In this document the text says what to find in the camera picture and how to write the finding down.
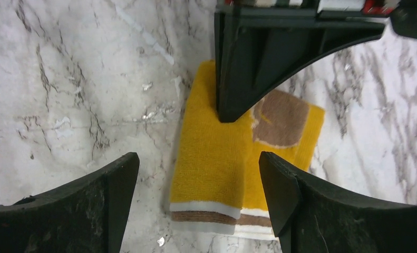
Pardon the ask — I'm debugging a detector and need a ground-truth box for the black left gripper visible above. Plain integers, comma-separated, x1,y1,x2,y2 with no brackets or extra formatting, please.
214,1,417,123

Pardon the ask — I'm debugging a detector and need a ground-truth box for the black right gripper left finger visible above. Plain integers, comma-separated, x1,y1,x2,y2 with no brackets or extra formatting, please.
0,152,140,252

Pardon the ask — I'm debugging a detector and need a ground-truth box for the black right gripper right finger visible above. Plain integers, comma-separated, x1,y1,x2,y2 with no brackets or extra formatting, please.
259,152,417,252

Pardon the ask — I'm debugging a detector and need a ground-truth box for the yellow brown bear towel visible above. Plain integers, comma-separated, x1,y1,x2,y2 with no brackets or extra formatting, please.
170,61,325,240

